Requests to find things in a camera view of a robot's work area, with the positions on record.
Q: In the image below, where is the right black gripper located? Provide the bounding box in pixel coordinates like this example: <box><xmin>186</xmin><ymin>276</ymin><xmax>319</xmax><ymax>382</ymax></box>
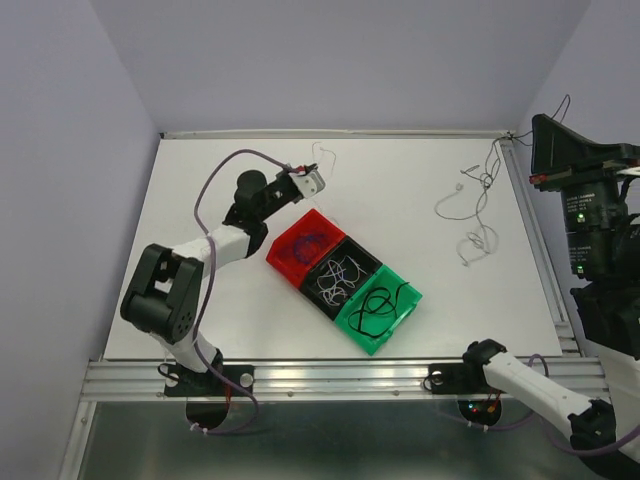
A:
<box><xmin>527</xmin><ymin>110</ymin><xmax>640</xmax><ymax>272</ymax></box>

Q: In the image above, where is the thin dark blue wire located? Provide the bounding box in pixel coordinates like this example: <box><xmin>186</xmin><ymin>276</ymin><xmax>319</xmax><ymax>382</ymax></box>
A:
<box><xmin>284</xmin><ymin>232</ymin><xmax>331</xmax><ymax>266</ymax></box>

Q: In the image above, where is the thin wire bundle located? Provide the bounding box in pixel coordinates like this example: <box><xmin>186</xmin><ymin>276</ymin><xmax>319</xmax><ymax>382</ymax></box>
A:
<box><xmin>433</xmin><ymin>94</ymin><xmax>572</xmax><ymax>269</ymax></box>

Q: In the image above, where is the black cable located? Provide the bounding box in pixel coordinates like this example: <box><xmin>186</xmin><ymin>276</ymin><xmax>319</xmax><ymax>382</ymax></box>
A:
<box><xmin>347</xmin><ymin>282</ymin><xmax>411</xmax><ymax>339</ymax></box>

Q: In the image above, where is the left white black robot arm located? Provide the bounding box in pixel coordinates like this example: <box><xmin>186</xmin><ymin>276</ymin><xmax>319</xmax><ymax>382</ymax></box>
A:
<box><xmin>120</xmin><ymin>170</ymin><xmax>303</xmax><ymax>394</ymax></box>

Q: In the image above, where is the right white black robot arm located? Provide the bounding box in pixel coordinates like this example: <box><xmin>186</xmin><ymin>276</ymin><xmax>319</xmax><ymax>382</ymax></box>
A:
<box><xmin>460</xmin><ymin>114</ymin><xmax>639</xmax><ymax>479</ymax></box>

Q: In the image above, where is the red plastic bin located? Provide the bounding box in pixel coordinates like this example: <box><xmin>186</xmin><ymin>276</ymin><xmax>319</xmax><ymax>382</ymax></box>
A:
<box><xmin>266</xmin><ymin>208</ymin><xmax>346</xmax><ymax>288</ymax></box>

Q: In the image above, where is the black plastic bin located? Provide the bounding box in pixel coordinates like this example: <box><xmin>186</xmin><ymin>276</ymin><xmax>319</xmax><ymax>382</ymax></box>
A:
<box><xmin>300</xmin><ymin>236</ymin><xmax>382</xmax><ymax>321</ymax></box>

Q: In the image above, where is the green plastic bin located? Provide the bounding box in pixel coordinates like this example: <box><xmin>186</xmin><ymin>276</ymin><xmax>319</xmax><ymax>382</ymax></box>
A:
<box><xmin>334</xmin><ymin>265</ymin><xmax>423</xmax><ymax>356</ymax></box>

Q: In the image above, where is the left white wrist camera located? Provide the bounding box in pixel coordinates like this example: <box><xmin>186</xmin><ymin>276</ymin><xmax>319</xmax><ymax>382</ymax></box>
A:
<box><xmin>289</xmin><ymin>164</ymin><xmax>326</xmax><ymax>199</ymax></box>

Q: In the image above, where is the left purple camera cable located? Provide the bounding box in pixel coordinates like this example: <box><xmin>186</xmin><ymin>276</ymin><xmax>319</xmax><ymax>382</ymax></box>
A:
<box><xmin>192</xmin><ymin>149</ymin><xmax>306</xmax><ymax>435</ymax></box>

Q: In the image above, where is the purple camera cable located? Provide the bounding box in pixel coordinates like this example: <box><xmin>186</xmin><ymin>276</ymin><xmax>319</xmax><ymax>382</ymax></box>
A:
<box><xmin>192</xmin><ymin>149</ymin><xmax>306</xmax><ymax>435</ymax></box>
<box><xmin>437</xmin><ymin>353</ymin><xmax>640</xmax><ymax>457</ymax></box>

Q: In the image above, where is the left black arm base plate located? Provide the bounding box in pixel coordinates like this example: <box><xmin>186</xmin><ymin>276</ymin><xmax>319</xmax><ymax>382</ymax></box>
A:
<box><xmin>157</xmin><ymin>363</ymin><xmax>255</xmax><ymax>398</ymax></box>

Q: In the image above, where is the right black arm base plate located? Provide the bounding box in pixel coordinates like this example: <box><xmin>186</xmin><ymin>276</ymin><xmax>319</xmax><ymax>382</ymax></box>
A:
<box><xmin>422</xmin><ymin>362</ymin><xmax>482</xmax><ymax>395</ymax></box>

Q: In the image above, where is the aluminium front rail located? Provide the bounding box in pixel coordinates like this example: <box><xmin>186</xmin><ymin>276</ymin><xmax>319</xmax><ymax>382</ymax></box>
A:
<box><xmin>80</xmin><ymin>357</ymin><xmax>608</xmax><ymax>403</ymax></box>

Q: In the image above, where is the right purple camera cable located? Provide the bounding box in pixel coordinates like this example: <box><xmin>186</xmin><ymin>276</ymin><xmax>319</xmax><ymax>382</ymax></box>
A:
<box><xmin>437</xmin><ymin>353</ymin><xmax>640</xmax><ymax>457</ymax></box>

